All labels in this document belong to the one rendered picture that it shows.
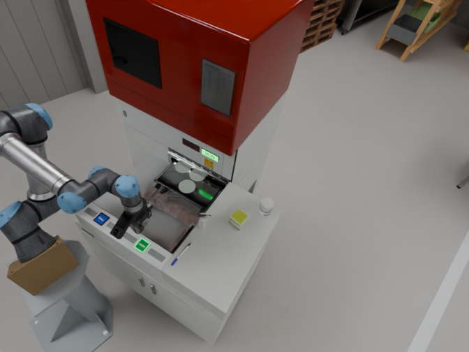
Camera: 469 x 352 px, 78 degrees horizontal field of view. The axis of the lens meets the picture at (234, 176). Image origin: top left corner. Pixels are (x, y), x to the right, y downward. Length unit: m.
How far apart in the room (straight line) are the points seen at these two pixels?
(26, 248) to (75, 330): 1.08
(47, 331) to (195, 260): 1.36
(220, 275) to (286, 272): 1.21
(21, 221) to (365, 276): 2.45
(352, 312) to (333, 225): 0.76
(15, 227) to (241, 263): 0.98
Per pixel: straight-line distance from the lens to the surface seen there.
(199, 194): 1.70
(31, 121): 1.31
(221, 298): 1.39
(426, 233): 3.42
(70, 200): 1.05
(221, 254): 1.46
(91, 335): 2.42
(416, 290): 3.03
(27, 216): 1.51
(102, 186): 1.11
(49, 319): 2.53
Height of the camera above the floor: 2.30
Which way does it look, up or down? 51 degrees down
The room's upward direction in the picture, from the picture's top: 11 degrees clockwise
